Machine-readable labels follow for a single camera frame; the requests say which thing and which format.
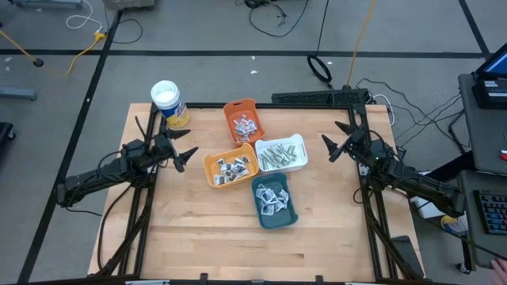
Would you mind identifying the grey desk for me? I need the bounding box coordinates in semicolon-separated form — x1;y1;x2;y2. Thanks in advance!
458;72;507;177

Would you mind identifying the black metal beam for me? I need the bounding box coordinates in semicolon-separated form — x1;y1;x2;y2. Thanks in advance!
419;150;476;187

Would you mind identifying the teal plastic bin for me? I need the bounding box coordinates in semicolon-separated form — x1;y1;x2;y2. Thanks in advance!
250;172;299;230

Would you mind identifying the white plastic bin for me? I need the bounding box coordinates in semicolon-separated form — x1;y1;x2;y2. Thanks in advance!
254;133;309;176

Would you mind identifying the yellow plastic bin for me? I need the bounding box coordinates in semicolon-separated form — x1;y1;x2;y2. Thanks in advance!
203;142;261;189

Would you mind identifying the black floor cable loop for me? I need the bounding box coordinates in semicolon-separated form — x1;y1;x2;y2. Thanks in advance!
103;9;143;45

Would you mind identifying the black hanging cable with coil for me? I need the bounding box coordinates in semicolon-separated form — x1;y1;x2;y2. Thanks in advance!
307;0;334;90

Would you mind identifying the computer monitor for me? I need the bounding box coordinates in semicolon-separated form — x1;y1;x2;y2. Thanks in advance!
474;40;507;80

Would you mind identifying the white box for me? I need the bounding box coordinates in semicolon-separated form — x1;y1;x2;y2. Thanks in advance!
411;169;451;221

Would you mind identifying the lying wipes canister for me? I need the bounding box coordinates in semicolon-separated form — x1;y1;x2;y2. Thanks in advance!
440;215;471;235

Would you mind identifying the black floor cable tangle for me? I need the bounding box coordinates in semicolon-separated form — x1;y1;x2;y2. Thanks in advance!
235;0;311;39

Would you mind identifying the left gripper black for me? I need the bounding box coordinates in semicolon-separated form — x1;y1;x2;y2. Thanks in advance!
152;128;200;174

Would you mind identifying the white floor cable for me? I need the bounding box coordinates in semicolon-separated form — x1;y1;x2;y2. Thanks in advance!
65;0;105;35

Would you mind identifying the yellow floor cable with plug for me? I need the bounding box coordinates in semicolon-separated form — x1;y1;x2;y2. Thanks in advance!
0;28;107;77

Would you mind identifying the black flat pad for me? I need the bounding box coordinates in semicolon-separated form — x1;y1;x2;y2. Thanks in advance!
389;234;425;280

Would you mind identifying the black perforated cable tray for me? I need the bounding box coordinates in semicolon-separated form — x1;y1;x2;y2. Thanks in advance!
271;88;370;106

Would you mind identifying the yellow hanging cable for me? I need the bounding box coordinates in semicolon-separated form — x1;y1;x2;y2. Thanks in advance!
346;0;377;87

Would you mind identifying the black computer keyboard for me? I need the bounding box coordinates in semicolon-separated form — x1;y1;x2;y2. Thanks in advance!
472;188;507;236

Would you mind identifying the black floor cable bundle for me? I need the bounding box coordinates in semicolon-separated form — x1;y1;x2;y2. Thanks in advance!
355;77;476;156

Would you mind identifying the orange plastic bin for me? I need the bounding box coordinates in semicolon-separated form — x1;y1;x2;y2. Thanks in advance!
223;97;267;148

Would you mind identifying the grey side table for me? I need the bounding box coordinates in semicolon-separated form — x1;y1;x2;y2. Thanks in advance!
456;169;507;273

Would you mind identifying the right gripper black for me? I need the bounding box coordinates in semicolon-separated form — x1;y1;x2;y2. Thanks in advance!
321;120;373;164

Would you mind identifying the grey metal base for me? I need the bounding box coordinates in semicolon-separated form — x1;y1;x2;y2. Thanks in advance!
101;0;156;11
6;0;85;10

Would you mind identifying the black wheeled object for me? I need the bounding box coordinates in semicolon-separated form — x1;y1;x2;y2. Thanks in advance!
0;121;17;152

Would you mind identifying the grey metal foot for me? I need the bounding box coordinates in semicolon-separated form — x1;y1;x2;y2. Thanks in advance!
0;87;39;101

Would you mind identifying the Lysol wipes canister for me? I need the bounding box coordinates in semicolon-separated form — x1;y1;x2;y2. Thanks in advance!
150;79;191;129

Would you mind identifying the black device box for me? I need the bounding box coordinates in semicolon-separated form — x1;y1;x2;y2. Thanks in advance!
471;77;507;111

